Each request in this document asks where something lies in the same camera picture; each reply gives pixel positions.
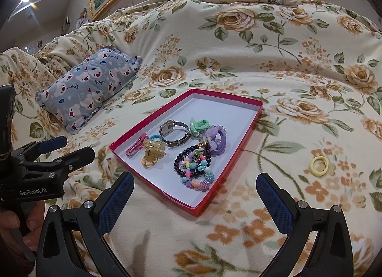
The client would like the green hair clip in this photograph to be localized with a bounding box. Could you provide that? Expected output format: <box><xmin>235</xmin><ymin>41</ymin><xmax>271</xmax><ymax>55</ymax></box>
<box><xmin>190</xmin><ymin>117</ymin><xmax>209</xmax><ymax>139</ymax></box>

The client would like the amber claw hair clip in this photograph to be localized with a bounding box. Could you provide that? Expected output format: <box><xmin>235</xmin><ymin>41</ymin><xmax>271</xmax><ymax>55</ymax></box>
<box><xmin>143</xmin><ymin>138</ymin><xmax>166</xmax><ymax>161</ymax></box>

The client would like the pink hair clip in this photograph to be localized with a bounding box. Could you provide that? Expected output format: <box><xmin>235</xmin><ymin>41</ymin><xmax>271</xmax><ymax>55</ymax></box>
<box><xmin>125</xmin><ymin>132</ymin><xmax>149</xmax><ymax>157</ymax></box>

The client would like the red shallow box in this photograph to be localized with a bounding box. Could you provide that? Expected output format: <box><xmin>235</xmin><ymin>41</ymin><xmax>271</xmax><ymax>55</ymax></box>
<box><xmin>109</xmin><ymin>89</ymin><xmax>264</xmax><ymax>217</ymax></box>

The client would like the purple bow hair tie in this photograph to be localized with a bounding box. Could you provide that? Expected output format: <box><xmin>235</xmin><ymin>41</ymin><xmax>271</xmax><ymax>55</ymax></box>
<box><xmin>206</xmin><ymin>126</ymin><xmax>228</xmax><ymax>158</ymax></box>

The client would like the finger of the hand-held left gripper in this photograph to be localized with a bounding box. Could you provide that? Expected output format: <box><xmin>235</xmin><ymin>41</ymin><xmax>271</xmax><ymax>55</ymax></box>
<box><xmin>12</xmin><ymin>136</ymin><xmax>69</xmax><ymax>163</ymax></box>
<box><xmin>18</xmin><ymin>146</ymin><xmax>95</xmax><ymax>177</ymax></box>

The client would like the grey bear print pillow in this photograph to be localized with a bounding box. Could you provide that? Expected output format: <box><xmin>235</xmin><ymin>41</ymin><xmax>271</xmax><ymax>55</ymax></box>
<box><xmin>34</xmin><ymin>45</ymin><xmax>143</xmax><ymax>135</ymax></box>

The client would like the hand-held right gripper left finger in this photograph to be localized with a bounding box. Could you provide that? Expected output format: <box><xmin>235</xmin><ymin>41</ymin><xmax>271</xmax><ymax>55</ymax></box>
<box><xmin>36</xmin><ymin>172</ymin><xmax>135</xmax><ymax>277</ymax></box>

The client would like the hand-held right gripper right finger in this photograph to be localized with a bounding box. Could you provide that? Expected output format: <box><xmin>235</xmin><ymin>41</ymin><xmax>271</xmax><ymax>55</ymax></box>
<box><xmin>256</xmin><ymin>172</ymin><xmax>354</xmax><ymax>277</ymax></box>

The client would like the black bead bracelet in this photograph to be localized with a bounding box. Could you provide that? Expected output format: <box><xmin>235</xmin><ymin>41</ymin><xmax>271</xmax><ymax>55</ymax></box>
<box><xmin>174</xmin><ymin>143</ymin><xmax>212</xmax><ymax>178</ymax></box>

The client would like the colourful bead bracelet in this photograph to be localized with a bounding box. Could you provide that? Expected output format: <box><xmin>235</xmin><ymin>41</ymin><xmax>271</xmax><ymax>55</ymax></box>
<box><xmin>179</xmin><ymin>152</ymin><xmax>217</xmax><ymax>192</ymax></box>

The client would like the silver wristwatch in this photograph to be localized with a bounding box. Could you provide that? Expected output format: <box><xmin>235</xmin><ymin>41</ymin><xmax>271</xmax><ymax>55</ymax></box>
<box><xmin>159</xmin><ymin>120</ymin><xmax>191</xmax><ymax>148</ymax></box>

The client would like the person's left hand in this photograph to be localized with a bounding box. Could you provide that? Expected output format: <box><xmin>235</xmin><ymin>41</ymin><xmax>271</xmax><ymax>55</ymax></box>
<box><xmin>0</xmin><ymin>209</ymin><xmax>46</xmax><ymax>266</ymax></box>

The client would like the floral blanket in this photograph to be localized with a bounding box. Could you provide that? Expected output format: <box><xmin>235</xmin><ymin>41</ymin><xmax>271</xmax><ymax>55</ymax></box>
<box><xmin>0</xmin><ymin>0</ymin><xmax>382</xmax><ymax>277</ymax></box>

